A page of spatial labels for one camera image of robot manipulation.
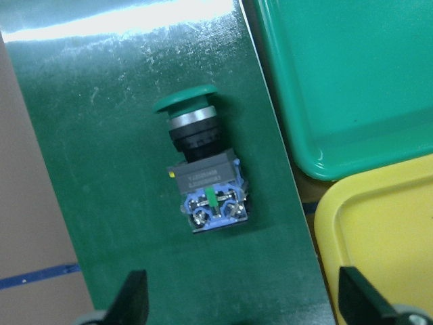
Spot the green push button switch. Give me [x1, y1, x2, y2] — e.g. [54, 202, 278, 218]
[153, 84, 248, 233]

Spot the green plastic tray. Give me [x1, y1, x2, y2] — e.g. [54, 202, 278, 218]
[253, 1, 432, 181]

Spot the yellow plastic tray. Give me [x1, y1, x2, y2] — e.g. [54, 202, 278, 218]
[314, 155, 432, 324]

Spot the green conveyor belt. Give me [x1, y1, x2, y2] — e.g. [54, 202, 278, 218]
[1, 1, 334, 324]

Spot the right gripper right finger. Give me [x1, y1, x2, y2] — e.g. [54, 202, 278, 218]
[338, 266, 398, 324]

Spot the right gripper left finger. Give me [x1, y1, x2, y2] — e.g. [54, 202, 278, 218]
[101, 269, 149, 324]

